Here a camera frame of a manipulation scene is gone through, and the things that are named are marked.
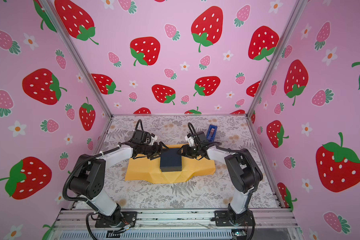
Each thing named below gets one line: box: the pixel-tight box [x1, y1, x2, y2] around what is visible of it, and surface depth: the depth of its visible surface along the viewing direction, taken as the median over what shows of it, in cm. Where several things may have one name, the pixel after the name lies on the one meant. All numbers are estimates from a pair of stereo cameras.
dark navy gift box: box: [160, 148, 182, 172], surface depth 90 cm
